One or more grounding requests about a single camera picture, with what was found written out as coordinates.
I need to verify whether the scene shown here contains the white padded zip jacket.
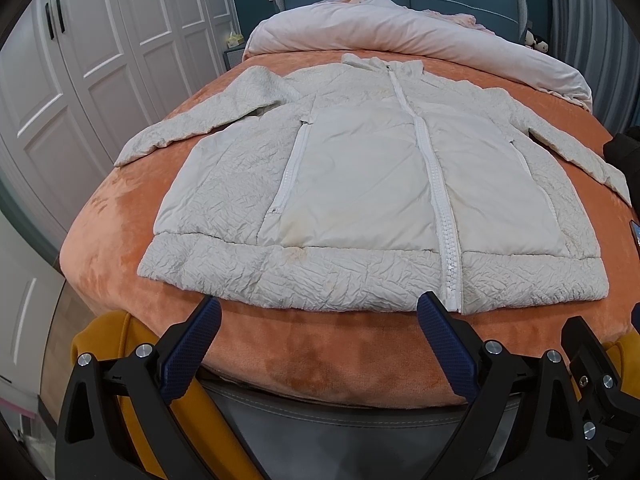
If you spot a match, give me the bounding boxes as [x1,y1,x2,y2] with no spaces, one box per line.
[117,54,628,314]

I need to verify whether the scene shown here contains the black garment on bed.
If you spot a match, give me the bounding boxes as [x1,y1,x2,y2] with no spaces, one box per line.
[603,126,640,214]

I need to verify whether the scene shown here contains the plush toy by headboard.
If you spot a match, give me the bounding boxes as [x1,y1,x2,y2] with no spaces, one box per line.
[524,29,549,53]

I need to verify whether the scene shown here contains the white panelled wardrobe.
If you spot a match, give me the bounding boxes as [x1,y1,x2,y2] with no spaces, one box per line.
[1,0,239,246]

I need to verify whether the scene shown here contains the nightstand with tissue box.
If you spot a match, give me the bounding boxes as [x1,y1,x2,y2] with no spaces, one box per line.
[222,32,245,70]

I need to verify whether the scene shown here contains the pale pink rolled duvet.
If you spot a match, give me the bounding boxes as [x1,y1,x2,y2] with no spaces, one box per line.
[244,0,592,110]

